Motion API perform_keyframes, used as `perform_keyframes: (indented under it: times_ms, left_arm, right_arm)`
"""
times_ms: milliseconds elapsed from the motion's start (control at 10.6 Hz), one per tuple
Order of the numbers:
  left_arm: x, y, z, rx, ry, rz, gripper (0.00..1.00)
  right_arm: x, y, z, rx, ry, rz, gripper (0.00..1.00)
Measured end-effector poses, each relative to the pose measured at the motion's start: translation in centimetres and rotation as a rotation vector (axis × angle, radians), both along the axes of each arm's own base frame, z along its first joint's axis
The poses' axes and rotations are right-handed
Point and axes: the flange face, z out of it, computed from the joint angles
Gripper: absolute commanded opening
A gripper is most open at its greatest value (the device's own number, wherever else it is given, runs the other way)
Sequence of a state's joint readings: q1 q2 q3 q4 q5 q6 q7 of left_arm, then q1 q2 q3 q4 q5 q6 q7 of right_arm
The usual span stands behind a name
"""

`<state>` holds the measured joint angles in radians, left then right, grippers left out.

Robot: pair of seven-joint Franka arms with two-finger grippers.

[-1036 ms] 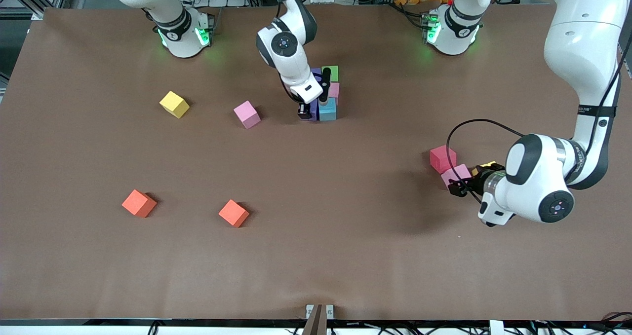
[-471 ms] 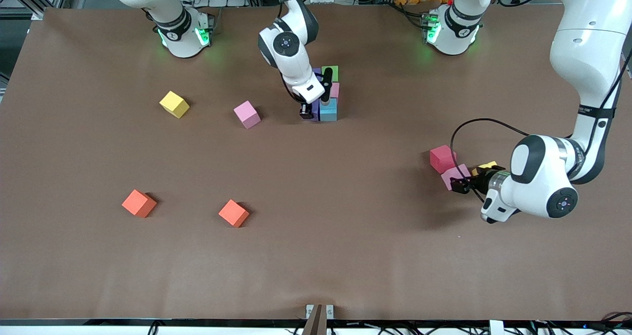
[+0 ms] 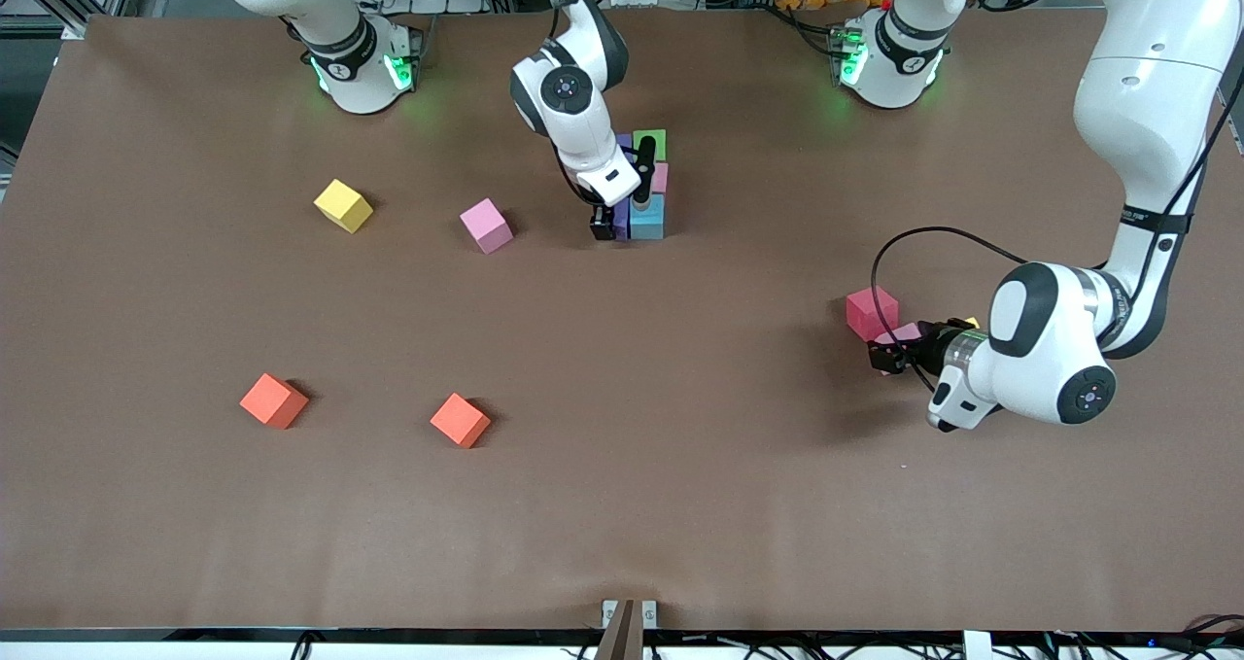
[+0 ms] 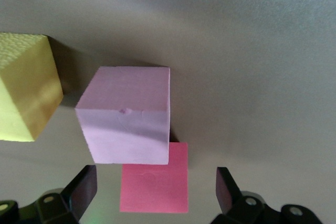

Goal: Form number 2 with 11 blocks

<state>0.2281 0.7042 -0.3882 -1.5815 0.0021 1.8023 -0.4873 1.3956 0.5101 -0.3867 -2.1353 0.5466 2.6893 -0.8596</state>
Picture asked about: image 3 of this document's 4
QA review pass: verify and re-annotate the brown post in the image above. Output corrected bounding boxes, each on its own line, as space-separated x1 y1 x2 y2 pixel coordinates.
595 599 644 660

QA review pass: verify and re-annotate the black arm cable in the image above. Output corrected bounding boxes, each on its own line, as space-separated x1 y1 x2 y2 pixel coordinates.
870 0 1244 394
544 0 605 210

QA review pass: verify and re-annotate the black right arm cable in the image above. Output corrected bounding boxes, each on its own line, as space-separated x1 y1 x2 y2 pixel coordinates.
544 0 605 210

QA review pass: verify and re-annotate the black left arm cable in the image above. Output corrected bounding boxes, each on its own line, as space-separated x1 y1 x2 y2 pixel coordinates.
870 0 1244 394

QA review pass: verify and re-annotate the red foam cube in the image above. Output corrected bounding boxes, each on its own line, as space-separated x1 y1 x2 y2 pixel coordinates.
845 287 900 342

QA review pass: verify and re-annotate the orange foam cube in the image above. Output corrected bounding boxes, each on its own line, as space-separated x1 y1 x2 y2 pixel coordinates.
430 393 493 450
239 372 310 431

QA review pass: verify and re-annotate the cyan foam cube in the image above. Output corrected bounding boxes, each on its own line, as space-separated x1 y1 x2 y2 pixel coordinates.
630 193 668 242

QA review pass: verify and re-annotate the silver metal bracket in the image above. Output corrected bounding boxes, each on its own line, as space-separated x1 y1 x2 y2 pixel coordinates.
602 599 658 630

